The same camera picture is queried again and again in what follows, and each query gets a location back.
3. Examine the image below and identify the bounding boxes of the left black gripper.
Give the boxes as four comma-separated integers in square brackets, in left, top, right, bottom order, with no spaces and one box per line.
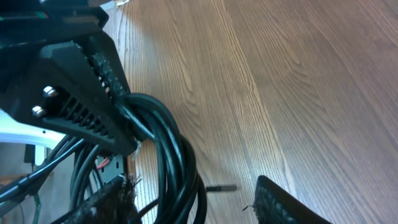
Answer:
[1,0,145,156]

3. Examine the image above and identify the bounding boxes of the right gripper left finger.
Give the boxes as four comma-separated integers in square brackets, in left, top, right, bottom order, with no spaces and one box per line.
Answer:
[52,174,140,224]

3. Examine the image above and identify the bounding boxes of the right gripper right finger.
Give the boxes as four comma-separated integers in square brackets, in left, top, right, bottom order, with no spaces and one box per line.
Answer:
[252,175,330,224]

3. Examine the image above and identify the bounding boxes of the black cable bundle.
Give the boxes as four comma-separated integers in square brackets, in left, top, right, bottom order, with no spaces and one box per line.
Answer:
[0,92,238,224]

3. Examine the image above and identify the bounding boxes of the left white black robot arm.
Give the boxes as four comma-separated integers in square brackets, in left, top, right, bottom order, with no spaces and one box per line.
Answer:
[1,1,146,156]

